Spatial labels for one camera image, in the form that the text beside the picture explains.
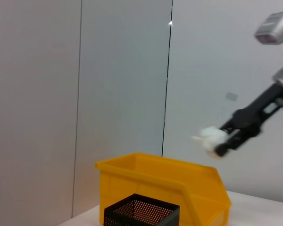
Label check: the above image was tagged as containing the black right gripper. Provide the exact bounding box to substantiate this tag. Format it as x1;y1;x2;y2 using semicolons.
215;82;283;158

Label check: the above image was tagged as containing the white paper ball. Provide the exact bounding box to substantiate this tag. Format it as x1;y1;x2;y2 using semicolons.
191;126;230;159

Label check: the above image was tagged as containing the black mesh pen holder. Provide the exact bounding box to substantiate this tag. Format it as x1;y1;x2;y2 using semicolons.
103;193;181;226

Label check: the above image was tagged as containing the yellow plastic bin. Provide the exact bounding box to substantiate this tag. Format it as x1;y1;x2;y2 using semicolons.
95;152;232;226

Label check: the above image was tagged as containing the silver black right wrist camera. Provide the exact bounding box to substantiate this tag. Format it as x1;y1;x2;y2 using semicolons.
254;10;283;45

